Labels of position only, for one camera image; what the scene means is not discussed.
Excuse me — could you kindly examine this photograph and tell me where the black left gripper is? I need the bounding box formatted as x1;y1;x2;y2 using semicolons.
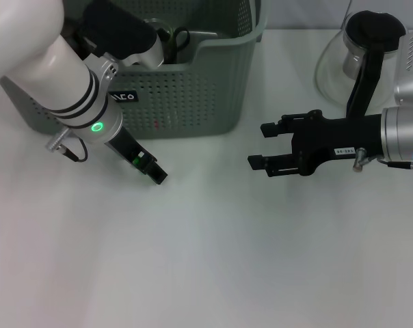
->
105;128;169;185

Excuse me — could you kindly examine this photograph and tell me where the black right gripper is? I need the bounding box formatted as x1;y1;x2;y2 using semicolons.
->
247;109;385;178

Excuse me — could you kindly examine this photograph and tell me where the glass teacup with black sleeve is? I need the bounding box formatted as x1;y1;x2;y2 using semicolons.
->
143;16;191;66

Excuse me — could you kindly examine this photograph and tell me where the grey perforated storage bin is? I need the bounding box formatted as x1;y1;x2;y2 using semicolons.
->
0;0;269;141

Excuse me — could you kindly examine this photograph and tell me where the right gripper silver metal fitting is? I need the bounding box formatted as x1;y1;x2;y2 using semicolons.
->
352;147;367;172

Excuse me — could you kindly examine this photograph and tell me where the gripper silver metal fitting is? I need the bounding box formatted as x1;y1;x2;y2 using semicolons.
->
44;128;72;151
352;147;367;172

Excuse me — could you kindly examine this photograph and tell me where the left gripper silver metal fitting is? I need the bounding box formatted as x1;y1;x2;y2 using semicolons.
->
44;128;72;151

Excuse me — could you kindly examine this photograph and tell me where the left gripper dark cable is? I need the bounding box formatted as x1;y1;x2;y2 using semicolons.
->
61;135;88;163

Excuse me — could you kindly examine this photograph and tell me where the glass pitcher with black handle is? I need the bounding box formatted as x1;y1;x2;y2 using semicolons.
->
314;10;410;118

